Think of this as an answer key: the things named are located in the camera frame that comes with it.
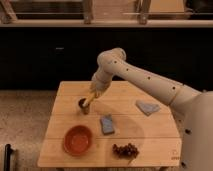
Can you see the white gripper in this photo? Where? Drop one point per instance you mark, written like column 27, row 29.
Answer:
column 100, row 82

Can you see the yellow banana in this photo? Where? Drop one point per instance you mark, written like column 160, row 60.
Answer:
column 87, row 101

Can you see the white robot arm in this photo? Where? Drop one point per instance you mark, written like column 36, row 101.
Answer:
column 194, row 106

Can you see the red bowl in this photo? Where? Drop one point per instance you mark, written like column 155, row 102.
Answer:
column 77, row 140

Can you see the dark small cup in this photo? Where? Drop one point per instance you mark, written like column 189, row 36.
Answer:
column 85, row 110

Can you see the blue sponge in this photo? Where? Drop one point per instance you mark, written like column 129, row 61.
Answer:
column 107, row 125

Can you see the wooden table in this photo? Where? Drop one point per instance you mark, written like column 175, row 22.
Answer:
column 125, row 127

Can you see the grey folded cloth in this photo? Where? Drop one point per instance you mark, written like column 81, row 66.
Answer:
column 147, row 108

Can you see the bunch of dark grapes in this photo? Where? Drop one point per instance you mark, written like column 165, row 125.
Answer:
column 128, row 151

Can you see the black object at floor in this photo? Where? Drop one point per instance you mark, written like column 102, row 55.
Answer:
column 8, row 151

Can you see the wooden shelf rail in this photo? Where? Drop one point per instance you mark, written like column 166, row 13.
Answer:
column 106, row 13

